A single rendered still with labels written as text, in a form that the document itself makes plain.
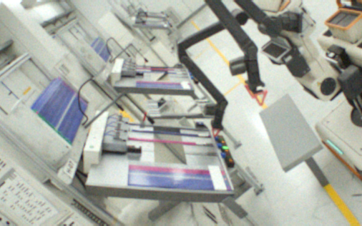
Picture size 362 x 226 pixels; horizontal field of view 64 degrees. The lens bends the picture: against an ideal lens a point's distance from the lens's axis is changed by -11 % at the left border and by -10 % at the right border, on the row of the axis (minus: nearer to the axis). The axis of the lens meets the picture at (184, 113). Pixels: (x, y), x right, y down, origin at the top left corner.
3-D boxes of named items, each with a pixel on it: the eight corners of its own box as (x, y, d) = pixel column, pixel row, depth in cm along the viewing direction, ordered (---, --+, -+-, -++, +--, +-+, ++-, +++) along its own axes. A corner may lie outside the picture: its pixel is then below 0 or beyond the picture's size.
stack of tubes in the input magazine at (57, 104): (88, 104, 196) (58, 74, 186) (71, 144, 150) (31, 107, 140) (75, 116, 199) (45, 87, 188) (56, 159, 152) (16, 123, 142)
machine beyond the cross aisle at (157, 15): (183, 32, 832) (136, -23, 760) (187, 38, 758) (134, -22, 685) (144, 65, 858) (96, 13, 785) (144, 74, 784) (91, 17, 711)
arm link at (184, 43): (171, 46, 170) (169, 41, 179) (182, 66, 177) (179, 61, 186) (245, 9, 166) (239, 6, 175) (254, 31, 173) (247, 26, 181)
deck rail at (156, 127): (208, 136, 219) (209, 128, 216) (208, 138, 217) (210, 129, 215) (102, 127, 208) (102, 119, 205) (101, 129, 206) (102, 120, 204)
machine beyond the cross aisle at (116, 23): (189, 44, 701) (132, -22, 629) (194, 53, 627) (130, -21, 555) (143, 83, 727) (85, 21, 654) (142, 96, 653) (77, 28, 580)
